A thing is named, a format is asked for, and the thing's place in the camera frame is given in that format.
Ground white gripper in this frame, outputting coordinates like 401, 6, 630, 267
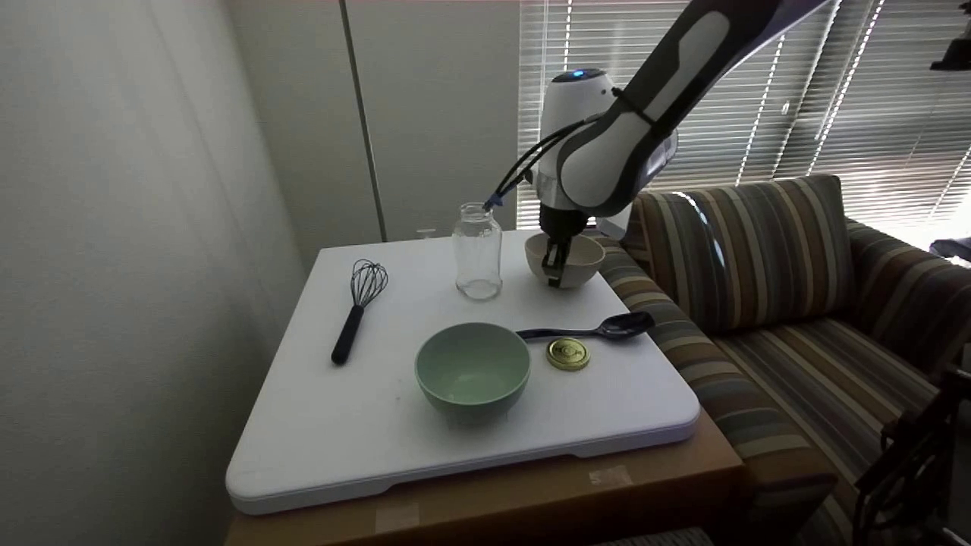
538, 204, 591, 292

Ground light green bowl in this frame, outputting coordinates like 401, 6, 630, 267
412, 320, 534, 417

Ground striped fabric couch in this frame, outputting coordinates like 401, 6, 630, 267
582, 171, 971, 546

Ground black plastic spoon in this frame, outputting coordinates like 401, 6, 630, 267
517, 307, 658, 347

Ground clear glass jar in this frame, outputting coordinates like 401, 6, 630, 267
450, 198, 506, 307

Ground round yellow jar lid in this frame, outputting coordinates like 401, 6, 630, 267
543, 334, 595, 373

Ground white plastic board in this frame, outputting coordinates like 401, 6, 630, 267
223, 229, 705, 520

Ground light wooden table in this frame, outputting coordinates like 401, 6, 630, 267
223, 407, 754, 546

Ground white window blinds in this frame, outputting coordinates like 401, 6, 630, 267
513, 0, 971, 253

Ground black mounted device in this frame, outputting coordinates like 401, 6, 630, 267
928, 0, 971, 75

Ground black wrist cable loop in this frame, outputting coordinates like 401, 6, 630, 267
484, 112, 616, 219

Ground black handled wire whisk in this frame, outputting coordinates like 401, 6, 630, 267
328, 256, 396, 370

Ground black metal frame stand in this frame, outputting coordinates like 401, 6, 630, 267
849, 362, 971, 546

